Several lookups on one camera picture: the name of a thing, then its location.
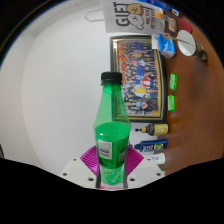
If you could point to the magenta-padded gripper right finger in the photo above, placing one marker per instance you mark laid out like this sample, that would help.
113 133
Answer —
146 170

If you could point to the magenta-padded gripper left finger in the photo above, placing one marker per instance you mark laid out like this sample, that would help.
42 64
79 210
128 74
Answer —
78 171

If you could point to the green plastic drink bottle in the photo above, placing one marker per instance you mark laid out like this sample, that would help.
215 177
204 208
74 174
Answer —
111 143

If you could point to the white bottle with blue cap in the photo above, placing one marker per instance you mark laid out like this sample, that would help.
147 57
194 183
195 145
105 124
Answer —
158 158

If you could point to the brown pump bottle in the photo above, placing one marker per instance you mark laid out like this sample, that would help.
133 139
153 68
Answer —
158 129

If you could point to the small green packet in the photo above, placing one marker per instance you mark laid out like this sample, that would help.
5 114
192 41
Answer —
171 102
173 82

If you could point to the framed group photo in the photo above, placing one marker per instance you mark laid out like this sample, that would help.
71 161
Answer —
143 80

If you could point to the patterned paper cup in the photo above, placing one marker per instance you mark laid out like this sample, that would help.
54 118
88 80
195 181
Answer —
186 48

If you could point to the thin grey stirring stick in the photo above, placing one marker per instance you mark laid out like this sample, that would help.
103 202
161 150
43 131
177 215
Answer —
180 40

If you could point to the small colourful packet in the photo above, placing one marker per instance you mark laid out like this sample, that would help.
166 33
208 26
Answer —
172 25

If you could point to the round red coaster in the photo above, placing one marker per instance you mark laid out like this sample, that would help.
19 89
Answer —
186 26

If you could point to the white paper gift bag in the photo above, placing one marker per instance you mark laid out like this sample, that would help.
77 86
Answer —
133 16

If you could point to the white remote control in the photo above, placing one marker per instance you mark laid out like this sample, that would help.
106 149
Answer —
175 12

